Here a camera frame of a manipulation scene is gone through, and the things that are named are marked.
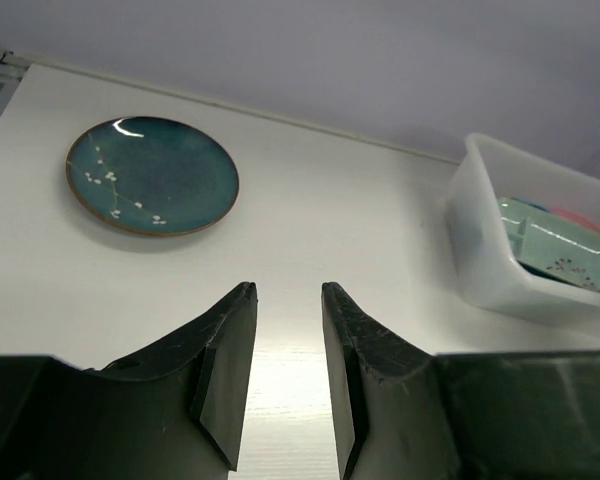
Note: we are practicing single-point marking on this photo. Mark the dark teal round plate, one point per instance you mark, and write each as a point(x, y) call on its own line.
point(152, 176)

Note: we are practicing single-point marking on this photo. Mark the pink round plate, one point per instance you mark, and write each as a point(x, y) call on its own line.
point(576, 218)

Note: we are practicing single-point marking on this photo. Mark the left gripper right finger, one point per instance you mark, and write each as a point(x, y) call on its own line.
point(401, 413)

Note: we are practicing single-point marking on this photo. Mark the mint rectangular divided plate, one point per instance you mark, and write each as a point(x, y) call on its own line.
point(551, 246)

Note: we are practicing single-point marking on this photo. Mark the white plastic bin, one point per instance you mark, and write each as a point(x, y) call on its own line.
point(488, 273)

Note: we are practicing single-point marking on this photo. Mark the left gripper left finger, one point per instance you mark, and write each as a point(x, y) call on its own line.
point(171, 410)

